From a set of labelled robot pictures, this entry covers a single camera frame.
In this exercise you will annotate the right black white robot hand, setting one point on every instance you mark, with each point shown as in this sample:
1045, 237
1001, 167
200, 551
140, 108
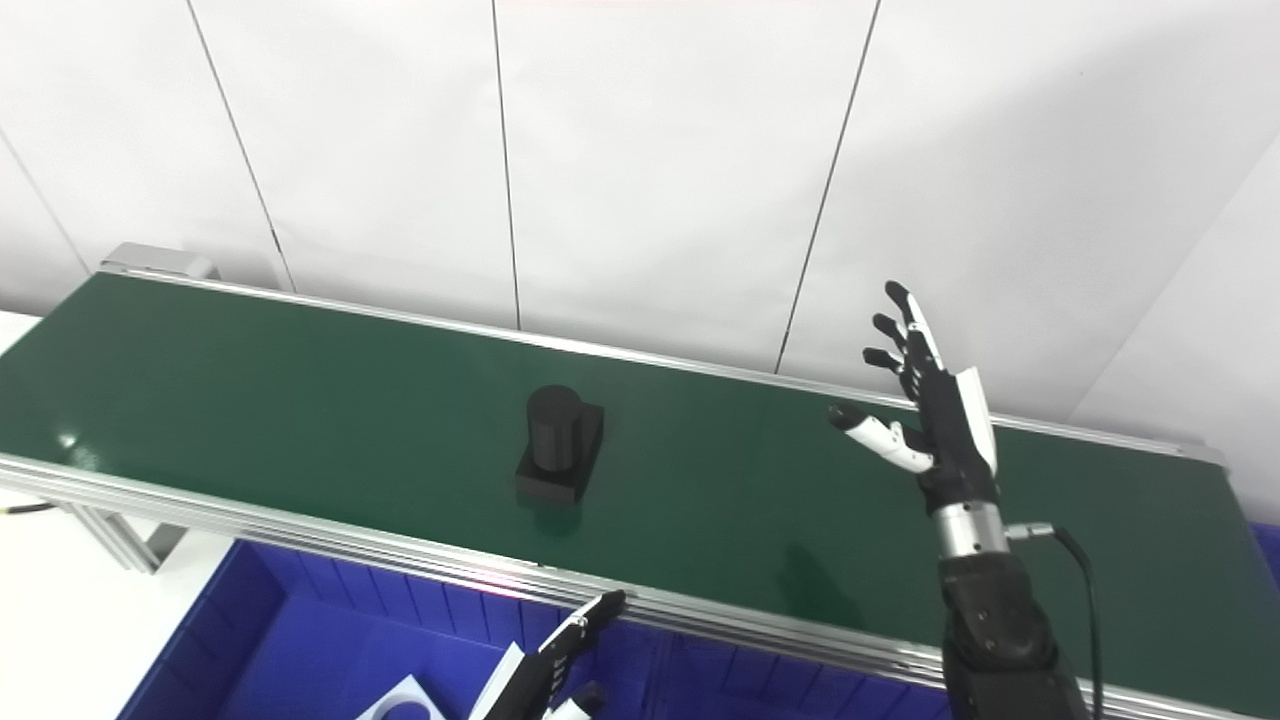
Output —
950, 440

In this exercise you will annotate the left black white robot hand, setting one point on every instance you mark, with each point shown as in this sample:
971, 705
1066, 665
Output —
530, 690

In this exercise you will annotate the black cylinder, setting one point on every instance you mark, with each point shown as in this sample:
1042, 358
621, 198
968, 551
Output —
558, 440

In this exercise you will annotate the white square part with hole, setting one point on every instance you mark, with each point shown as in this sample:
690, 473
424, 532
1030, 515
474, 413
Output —
385, 708

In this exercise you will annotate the blue plastic bin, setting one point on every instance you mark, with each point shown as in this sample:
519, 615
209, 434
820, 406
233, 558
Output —
760, 690
1265, 555
300, 650

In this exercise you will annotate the aluminium conveyor support leg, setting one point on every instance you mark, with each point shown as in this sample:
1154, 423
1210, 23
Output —
130, 535

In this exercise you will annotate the grey conveyor end housing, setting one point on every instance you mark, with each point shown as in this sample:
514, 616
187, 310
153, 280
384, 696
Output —
160, 260

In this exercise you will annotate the green conveyor belt aluminium frame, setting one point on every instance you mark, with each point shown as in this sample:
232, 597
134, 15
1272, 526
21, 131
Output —
300, 400

